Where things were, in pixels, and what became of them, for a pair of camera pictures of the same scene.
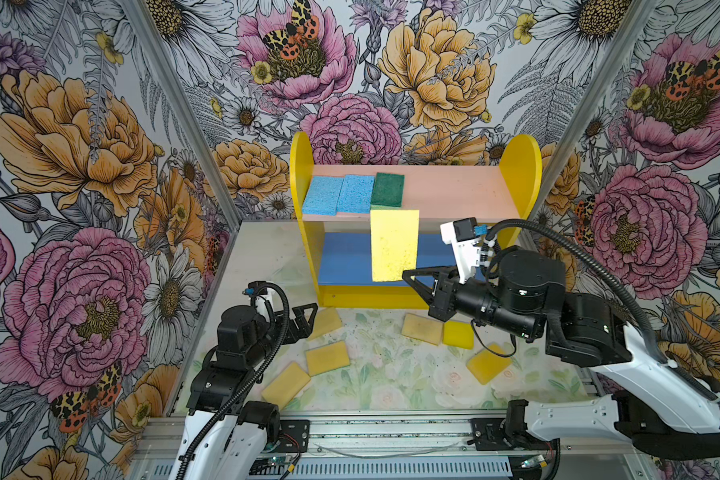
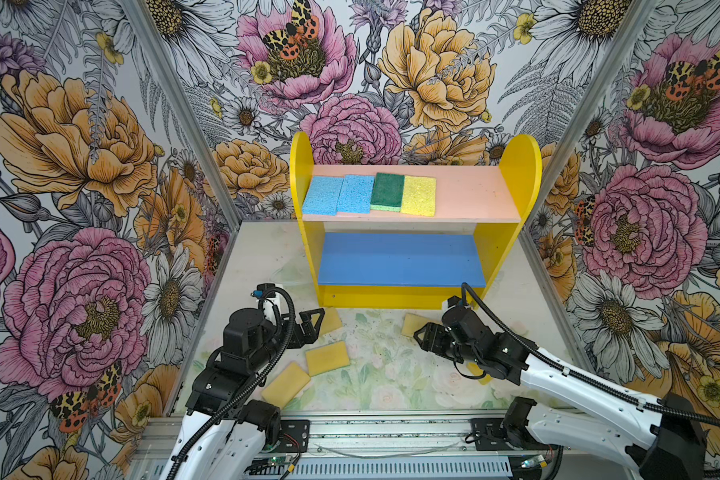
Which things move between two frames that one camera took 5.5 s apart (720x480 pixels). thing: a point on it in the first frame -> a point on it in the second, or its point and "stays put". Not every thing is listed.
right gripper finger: (438, 287) -> (436, 338)
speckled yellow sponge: (394, 243) -> (419, 195)
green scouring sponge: (387, 191) stays put
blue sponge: (355, 194) stays put
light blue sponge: (323, 196) stays put
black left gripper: (304, 326) stays put
